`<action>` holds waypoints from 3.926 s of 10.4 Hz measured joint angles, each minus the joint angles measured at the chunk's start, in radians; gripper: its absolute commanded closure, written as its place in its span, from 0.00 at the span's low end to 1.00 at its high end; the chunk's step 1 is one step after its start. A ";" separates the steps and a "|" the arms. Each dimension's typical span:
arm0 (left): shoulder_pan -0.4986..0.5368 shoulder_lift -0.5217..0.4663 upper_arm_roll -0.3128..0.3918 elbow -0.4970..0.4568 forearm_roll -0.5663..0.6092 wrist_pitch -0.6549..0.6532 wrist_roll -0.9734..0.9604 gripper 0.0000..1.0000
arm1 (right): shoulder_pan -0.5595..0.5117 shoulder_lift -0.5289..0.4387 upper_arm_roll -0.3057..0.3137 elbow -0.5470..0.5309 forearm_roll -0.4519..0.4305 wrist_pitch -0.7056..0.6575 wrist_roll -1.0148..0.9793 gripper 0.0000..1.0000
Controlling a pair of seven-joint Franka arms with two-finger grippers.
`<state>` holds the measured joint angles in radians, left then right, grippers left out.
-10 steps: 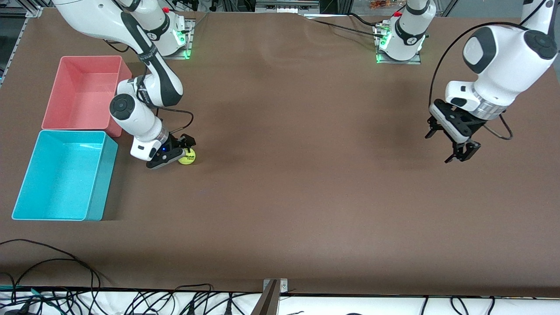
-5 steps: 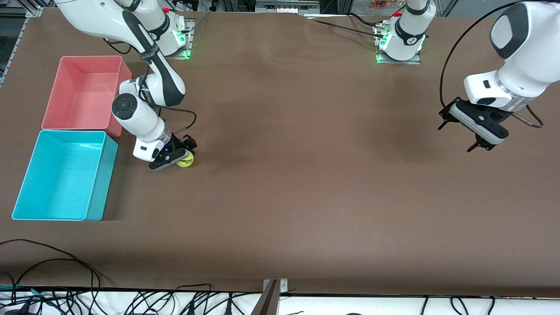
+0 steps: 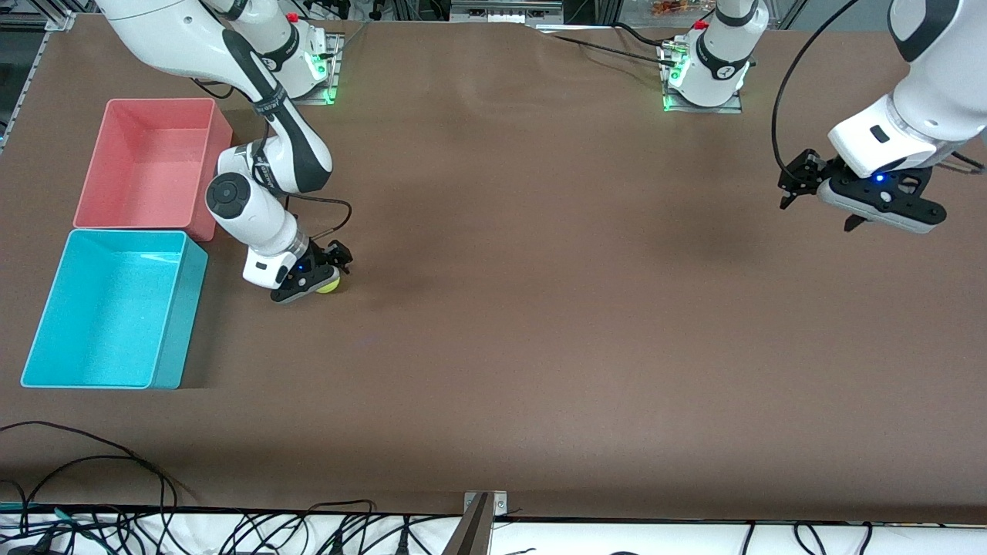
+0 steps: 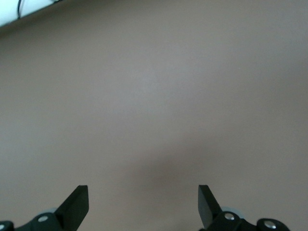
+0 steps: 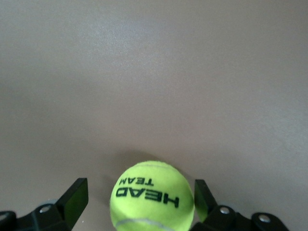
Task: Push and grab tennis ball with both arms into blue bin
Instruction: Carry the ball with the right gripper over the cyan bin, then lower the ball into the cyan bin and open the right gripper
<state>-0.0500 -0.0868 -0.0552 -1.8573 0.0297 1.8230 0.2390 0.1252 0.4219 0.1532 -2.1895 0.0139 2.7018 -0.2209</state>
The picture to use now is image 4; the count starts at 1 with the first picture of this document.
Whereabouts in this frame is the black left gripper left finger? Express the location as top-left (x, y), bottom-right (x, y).
top-left (0, 184), bottom-right (90, 231)

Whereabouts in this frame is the black hanging cable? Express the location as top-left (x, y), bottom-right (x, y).
top-left (16, 0), bottom-right (24, 19)

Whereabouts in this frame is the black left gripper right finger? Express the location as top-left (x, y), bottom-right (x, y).
top-left (198, 184), bottom-right (290, 231)

